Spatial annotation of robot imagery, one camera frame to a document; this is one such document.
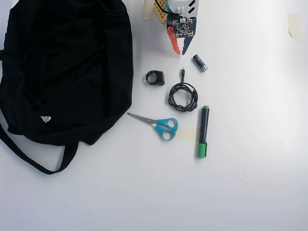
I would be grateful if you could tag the white navy gripper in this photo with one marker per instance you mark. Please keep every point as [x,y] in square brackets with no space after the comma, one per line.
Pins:
[174,46]

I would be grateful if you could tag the yellow perforated robot base part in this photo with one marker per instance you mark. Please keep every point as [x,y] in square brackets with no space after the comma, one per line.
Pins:
[160,15]

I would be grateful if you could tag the black fabric bag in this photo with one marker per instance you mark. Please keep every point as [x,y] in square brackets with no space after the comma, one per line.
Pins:
[60,72]

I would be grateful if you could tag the black silver battery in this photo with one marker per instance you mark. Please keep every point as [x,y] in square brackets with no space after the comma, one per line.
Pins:
[199,63]

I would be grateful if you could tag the green black marker pen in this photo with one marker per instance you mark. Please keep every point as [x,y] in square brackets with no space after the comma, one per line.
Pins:
[203,125]

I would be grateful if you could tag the torn beige masking tape piece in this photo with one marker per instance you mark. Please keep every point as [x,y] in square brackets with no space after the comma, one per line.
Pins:
[294,26]

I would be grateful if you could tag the camera circuit board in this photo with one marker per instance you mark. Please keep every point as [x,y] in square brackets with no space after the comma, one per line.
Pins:
[183,29]

